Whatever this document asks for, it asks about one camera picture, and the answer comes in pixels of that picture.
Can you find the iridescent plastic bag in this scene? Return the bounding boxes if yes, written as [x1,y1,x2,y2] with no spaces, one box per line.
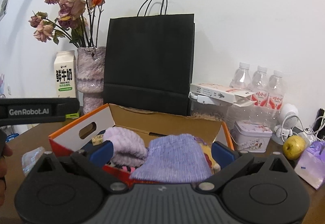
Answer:
[22,147,45,176]

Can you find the person's left hand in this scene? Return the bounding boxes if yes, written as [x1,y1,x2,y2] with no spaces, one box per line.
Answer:
[0,130,13,206]

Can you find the yellow red plush toy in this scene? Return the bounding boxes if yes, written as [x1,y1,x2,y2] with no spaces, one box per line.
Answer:
[200,143,221,173]

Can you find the small beige patterned block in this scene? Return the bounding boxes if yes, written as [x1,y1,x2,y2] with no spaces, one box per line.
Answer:
[91,134,104,146]

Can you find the rolled lilac fluffy towel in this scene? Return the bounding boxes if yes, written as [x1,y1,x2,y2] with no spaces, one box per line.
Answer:
[103,127,148,167]

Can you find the white floral tin box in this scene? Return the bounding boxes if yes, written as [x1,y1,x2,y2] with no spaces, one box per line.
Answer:
[231,121,272,153]

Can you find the orange red cardboard box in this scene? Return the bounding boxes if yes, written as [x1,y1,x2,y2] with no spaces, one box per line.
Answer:
[48,103,235,188]

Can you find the purple knitted cloth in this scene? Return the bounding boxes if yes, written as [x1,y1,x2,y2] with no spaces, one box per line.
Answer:
[130,134,212,183]

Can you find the clear plastic storage container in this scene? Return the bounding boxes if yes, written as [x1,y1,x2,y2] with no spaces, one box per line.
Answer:
[189,92,231,122]

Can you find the white green milk carton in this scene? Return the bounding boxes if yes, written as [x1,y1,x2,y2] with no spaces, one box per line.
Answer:
[53,50,78,98]

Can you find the yellow green pear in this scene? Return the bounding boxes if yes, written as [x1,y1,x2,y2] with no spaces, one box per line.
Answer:
[283,135,306,160]

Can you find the small white desk fan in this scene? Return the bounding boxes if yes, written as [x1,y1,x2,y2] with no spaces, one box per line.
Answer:
[271,104,299,145]

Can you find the left water bottle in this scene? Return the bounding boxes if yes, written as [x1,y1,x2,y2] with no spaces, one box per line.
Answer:
[229,62,251,90]

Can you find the water bottle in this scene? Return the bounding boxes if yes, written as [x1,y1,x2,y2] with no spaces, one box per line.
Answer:
[248,66,269,107]
[229,62,251,90]
[267,70,285,110]

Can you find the middle water bottle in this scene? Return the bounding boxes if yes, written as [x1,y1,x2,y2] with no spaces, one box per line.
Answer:
[248,66,269,107]

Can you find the right water bottle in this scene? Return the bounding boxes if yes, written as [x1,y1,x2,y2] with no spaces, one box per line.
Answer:
[267,70,285,110]

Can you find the purple tissue packet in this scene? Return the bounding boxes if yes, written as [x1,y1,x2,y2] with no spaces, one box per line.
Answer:
[294,141,325,190]

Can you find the purple textured vase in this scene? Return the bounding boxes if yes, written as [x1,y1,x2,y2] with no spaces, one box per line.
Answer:
[77,46,106,114]

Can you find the black paper shopping bag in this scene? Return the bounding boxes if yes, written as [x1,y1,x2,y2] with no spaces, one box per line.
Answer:
[103,0,195,116]

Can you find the dried pink rose bouquet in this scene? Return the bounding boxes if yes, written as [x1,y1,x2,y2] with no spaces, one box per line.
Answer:
[29,0,106,49]

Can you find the white cables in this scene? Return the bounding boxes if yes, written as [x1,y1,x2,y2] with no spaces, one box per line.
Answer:
[291,114,325,143]

